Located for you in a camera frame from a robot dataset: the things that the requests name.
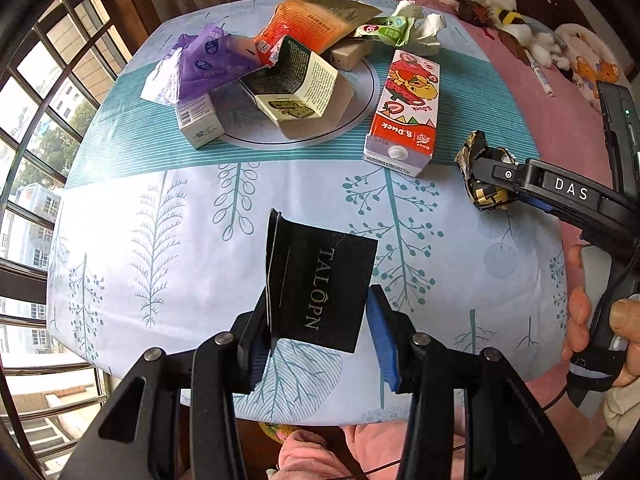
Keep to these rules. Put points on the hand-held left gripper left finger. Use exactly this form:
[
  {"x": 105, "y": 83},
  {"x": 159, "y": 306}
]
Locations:
[{"x": 256, "y": 365}]

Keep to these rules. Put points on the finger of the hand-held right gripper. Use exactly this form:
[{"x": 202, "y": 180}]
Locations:
[
  {"x": 530, "y": 200},
  {"x": 502, "y": 172}
]

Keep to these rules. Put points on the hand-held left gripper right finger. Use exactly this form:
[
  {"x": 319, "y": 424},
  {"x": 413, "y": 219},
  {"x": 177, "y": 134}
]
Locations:
[{"x": 382, "y": 345}]

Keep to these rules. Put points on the gold black wrapper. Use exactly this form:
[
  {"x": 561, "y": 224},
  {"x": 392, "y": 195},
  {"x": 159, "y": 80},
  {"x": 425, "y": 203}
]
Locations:
[{"x": 475, "y": 195}]

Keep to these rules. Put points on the black foil packet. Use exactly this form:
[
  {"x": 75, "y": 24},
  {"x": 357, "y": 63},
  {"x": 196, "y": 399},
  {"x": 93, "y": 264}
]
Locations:
[{"x": 325, "y": 280}]

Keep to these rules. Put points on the red cartoon milk carton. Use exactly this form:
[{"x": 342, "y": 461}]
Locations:
[{"x": 405, "y": 110}]

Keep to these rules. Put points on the dark printed carton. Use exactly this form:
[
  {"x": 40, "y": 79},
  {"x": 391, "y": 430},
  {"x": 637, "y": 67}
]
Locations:
[{"x": 300, "y": 85}]

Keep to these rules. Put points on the person's right hand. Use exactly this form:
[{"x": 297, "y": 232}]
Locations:
[{"x": 580, "y": 315}]

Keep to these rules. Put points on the yellow embroidered slipper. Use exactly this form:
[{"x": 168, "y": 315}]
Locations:
[{"x": 275, "y": 431}]

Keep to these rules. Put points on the pink bed sheet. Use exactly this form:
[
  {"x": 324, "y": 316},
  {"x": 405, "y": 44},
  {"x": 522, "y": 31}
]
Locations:
[{"x": 500, "y": 75}]

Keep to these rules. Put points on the white marker pen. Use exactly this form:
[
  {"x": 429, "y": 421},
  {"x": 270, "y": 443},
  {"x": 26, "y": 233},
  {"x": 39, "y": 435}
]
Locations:
[{"x": 542, "y": 79}]

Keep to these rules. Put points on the person's legs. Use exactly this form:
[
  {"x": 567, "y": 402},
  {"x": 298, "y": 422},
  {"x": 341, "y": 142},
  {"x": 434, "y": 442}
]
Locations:
[{"x": 375, "y": 447}]

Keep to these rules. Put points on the orange bear cushion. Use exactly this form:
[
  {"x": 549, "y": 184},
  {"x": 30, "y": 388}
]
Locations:
[{"x": 590, "y": 67}]

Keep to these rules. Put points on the bee plush toy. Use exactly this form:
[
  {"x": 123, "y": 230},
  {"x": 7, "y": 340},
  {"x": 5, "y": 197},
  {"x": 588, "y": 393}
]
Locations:
[{"x": 512, "y": 17}]

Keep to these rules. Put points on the brown feather toy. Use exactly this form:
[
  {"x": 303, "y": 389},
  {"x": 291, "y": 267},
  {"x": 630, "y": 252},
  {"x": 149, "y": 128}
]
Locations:
[{"x": 475, "y": 10}]

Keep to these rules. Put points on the green white snack wrapper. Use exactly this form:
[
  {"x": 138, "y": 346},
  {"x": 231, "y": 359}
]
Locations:
[{"x": 387, "y": 30}]

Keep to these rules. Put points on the small beige box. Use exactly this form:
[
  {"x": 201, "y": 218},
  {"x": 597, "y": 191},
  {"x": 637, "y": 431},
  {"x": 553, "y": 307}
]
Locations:
[{"x": 350, "y": 52}]

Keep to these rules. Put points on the window with metal grille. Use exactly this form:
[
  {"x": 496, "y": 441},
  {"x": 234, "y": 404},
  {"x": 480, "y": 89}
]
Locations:
[{"x": 30, "y": 285}]

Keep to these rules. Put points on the orange snack bag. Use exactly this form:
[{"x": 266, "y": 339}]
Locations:
[{"x": 300, "y": 25}]

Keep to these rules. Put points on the small white box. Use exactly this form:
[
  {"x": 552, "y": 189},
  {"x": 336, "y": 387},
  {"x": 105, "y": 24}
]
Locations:
[{"x": 200, "y": 120}]

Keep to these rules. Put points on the purple tissue packet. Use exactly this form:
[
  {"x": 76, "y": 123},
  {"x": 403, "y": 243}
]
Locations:
[{"x": 210, "y": 65}]

